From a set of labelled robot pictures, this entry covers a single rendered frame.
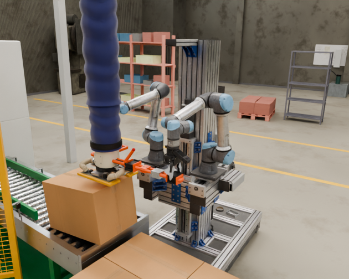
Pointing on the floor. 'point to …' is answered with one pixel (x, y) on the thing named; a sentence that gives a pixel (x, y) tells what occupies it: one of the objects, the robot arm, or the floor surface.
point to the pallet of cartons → (257, 107)
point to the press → (76, 67)
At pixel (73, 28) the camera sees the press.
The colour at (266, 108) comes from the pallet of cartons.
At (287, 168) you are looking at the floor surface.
